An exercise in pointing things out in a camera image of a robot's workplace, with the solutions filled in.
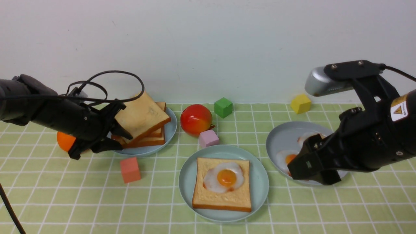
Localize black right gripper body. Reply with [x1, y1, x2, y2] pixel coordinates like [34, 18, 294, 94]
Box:
[323, 60, 415, 172]

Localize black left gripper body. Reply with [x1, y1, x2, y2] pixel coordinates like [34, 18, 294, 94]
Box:
[31, 99, 109, 141]

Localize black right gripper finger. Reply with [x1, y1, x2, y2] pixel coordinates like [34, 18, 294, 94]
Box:
[287, 150, 338, 180]

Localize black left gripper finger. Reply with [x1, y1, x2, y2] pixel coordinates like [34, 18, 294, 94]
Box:
[68, 137, 123, 160]
[104, 102, 133, 140]

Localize toast slice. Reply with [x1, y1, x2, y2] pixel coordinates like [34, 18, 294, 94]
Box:
[111, 134, 165, 149]
[192, 157, 252, 212]
[148, 102, 167, 137]
[115, 92, 171, 143]

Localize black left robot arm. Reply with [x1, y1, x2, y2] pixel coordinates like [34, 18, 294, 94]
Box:
[0, 74, 132, 160]

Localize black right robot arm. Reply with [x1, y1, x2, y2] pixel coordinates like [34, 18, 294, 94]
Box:
[287, 60, 416, 185]

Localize orange fruit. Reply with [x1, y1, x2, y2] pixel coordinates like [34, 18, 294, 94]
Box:
[57, 132, 76, 152]

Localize salmon red cube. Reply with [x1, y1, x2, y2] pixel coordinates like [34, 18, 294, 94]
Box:
[120, 157, 141, 184]

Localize grey egg plate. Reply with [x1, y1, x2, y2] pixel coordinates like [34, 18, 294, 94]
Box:
[266, 121, 349, 186]

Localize green checkered tablecloth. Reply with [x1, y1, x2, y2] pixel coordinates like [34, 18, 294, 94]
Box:
[0, 103, 416, 234]

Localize teal centre plate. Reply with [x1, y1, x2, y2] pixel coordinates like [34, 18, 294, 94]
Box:
[178, 145, 269, 223]

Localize light blue bread plate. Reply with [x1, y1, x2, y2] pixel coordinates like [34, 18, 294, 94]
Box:
[110, 107, 178, 157]

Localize yellow cube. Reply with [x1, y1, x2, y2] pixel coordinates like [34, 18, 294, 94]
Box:
[290, 94, 312, 114]

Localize red apple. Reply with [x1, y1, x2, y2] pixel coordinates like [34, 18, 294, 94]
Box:
[180, 104, 215, 137]

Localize pink cube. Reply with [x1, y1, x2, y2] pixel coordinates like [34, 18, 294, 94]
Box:
[199, 129, 220, 148]

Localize green cube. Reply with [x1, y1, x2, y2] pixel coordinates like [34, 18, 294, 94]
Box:
[214, 97, 233, 118]

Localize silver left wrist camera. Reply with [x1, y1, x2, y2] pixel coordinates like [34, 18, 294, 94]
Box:
[67, 86, 88, 105]

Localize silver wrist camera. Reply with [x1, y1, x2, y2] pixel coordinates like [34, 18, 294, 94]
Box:
[67, 86, 88, 105]
[305, 67, 353, 97]

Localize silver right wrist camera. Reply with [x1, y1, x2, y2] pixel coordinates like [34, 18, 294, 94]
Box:
[305, 67, 353, 97]

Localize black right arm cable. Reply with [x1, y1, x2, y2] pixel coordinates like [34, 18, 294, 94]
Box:
[379, 64, 416, 82]

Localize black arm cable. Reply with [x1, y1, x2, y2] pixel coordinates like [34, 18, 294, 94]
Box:
[0, 70, 145, 234]
[379, 64, 416, 82]

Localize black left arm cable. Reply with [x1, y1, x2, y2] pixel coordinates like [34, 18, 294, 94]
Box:
[0, 70, 145, 234]

